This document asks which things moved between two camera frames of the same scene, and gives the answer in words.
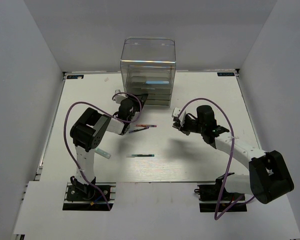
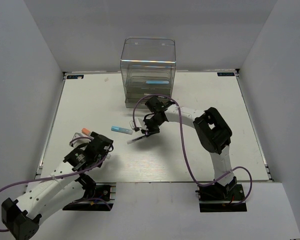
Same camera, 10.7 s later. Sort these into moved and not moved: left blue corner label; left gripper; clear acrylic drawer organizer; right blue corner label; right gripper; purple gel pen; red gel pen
Moved: purple gel pen; right gripper; red gel pen; left gripper
Not moved: left blue corner label; clear acrylic drawer organizer; right blue corner label
